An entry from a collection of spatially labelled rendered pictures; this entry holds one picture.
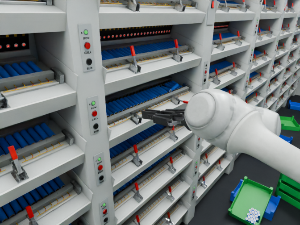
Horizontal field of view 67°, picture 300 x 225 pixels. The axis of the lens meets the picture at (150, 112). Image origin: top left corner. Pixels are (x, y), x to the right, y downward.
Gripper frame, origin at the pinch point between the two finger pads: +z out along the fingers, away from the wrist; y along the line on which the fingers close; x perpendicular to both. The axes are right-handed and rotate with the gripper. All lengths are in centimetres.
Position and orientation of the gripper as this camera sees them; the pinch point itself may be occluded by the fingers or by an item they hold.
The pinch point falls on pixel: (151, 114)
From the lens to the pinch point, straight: 82.8
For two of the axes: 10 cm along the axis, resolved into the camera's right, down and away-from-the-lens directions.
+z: -7.5, -0.8, 6.6
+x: -1.5, -9.5, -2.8
